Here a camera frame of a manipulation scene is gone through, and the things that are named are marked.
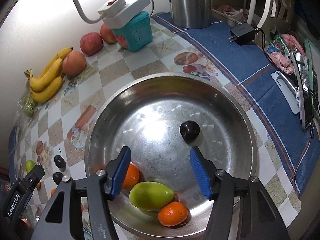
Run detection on peach coloured apple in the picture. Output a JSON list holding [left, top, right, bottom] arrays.
[[62, 51, 86, 77]]

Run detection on green mango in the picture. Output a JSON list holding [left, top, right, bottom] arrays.
[[25, 160, 35, 173], [129, 181, 174, 211]]

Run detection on black smartphone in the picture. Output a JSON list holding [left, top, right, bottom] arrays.
[[291, 51, 313, 130]]

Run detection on steel thermos jug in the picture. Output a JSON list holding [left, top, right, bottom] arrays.
[[168, 0, 211, 29]]

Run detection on red apple far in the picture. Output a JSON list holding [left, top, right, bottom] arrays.
[[100, 23, 117, 44]]

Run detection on checkered fruit print tablecloth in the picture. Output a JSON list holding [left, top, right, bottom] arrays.
[[13, 19, 301, 226]]

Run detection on white shelf rack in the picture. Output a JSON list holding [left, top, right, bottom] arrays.
[[211, 0, 295, 32]]

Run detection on black plum with stem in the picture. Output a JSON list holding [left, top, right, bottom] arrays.
[[54, 150, 66, 172]]

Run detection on teal plastic box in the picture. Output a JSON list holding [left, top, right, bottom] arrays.
[[112, 11, 153, 52]]

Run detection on black power adapter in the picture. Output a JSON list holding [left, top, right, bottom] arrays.
[[229, 22, 255, 46]]

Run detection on pink snack bag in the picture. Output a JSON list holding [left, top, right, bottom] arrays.
[[265, 33, 306, 75]]

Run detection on red apple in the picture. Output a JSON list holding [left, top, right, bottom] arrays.
[[80, 32, 103, 56], [100, 23, 117, 44]]

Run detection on black adapter cable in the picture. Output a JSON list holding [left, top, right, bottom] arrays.
[[253, 27, 276, 63]]

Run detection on yellow banana bunch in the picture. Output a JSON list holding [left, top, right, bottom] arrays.
[[24, 47, 73, 103]]

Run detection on white phone stand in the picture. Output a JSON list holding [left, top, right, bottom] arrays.
[[271, 71, 300, 115]]

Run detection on clear bag of green fruit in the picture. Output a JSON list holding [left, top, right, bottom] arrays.
[[17, 93, 37, 118]]

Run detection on large steel bowl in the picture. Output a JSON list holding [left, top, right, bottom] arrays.
[[85, 73, 258, 239]]

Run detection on blue plaid cloth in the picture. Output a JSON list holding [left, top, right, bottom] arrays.
[[153, 13, 319, 196]]

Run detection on red apple middle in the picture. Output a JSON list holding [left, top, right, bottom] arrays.
[[80, 32, 103, 56]]

